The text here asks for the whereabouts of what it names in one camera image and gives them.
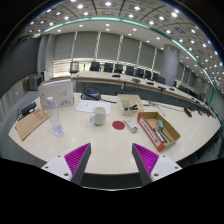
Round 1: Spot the black power adapter brick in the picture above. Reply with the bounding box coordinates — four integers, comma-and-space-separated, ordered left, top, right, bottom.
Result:
17, 101, 38, 118

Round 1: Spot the white remote control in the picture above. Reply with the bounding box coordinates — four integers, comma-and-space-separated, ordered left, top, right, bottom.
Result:
123, 116, 139, 134

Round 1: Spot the white ceramic mug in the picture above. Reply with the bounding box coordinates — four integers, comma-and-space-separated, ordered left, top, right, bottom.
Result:
89, 106, 107, 127

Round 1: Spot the black marker pen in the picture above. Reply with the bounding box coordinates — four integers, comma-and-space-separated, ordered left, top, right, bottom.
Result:
124, 104, 139, 112

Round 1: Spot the brown cardboard box red label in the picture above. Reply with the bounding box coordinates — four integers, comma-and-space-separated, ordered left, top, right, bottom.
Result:
136, 111, 182, 153

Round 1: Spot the row of black office chairs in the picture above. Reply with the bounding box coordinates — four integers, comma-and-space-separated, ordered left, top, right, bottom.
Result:
69, 61, 167, 85

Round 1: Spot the white divided organizer box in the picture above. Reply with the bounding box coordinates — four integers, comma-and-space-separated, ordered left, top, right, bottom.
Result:
115, 93, 146, 117

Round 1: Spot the brown paper envelope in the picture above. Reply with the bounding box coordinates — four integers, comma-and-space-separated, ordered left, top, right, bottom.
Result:
14, 109, 50, 142

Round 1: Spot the clear plastic water bottle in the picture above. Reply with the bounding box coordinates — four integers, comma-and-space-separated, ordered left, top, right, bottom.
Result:
44, 96, 65, 137

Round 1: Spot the group of ceiling lights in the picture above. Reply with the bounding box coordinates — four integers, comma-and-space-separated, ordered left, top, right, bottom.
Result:
28, 0, 224, 88

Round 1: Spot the long curved conference desk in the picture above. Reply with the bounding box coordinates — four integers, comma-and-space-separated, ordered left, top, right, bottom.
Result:
71, 70, 214, 116

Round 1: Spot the grey-green whiteboard eraser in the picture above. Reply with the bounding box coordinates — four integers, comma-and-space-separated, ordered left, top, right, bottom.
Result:
156, 119, 165, 131

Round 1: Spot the large white cardboard box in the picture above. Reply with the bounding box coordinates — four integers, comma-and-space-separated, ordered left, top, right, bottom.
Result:
37, 77, 75, 111

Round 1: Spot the grey box monitor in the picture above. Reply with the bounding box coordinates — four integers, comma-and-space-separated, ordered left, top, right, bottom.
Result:
27, 74, 44, 92

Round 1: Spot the flat round red coaster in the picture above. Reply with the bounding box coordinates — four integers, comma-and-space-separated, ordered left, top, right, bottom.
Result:
111, 120, 126, 131

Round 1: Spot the black desk microphone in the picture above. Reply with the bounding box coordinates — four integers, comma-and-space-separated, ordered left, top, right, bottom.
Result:
183, 107, 194, 118

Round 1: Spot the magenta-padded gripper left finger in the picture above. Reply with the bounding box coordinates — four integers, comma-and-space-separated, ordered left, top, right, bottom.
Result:
41, 142, 92, 186

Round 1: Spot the white printed paper sheet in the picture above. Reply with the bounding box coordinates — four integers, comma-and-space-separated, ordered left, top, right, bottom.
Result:
75, 99, 112, 116

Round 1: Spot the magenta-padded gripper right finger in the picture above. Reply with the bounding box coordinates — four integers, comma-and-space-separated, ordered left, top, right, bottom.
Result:
131, 142, 183, 186

